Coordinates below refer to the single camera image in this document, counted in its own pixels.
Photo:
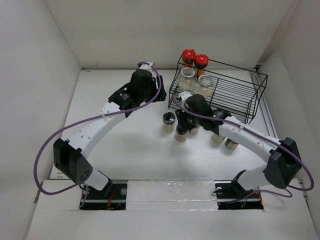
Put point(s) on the white lid spice jar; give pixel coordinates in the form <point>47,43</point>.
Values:
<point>230,144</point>
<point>194,130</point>

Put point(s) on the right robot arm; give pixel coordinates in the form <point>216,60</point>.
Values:
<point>281,157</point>

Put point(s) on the red lid sauce jar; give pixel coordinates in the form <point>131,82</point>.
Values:
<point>188,58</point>
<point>200,63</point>

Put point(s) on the black wire rack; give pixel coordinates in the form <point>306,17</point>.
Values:
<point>236,89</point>

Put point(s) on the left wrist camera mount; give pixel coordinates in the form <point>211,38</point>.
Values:
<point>147,66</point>

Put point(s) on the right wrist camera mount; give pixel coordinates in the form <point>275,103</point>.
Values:
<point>183,96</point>

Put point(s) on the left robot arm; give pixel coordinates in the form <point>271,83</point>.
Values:
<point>71,155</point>

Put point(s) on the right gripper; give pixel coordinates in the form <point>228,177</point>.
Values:
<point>181,114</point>

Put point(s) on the clear glass jar front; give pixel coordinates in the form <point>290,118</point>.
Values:
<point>205,86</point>

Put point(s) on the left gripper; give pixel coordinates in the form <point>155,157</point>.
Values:
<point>162,94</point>

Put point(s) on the clear glass jar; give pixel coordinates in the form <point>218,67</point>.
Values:
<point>205,86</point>
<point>187,79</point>

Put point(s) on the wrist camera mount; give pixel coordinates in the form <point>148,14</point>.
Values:
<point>183,96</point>
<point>147,66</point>

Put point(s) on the black cap spice grinder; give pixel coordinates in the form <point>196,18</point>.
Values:
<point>217,138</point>
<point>168,122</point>
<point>180,135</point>

